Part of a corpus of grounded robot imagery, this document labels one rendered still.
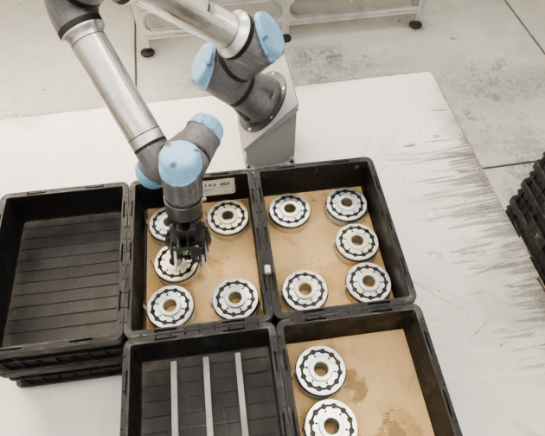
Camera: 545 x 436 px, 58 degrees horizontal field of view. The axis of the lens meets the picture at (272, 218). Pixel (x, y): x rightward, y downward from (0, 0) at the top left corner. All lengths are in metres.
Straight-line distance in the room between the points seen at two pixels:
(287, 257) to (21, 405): 0.69
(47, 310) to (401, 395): 0.79
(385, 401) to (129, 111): 0.79
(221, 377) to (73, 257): 0.47
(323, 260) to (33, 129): 1.07
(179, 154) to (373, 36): 2.48
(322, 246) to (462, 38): 2.38
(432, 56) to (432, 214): 1.82
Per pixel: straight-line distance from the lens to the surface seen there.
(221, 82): 1.31
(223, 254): 1.19
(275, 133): 1.40
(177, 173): 0.87
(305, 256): 1.18
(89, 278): 1.23
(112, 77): 1.08
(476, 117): 2.87
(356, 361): 1.09
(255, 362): 1.08
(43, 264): 1.29
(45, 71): 3.22
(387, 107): 1.73
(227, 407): 1.06
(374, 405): 1.07
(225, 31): 1.19
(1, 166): 1.73
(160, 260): 1.17
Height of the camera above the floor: 1.86
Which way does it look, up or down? 56 degrees down
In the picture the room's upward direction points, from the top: straight up
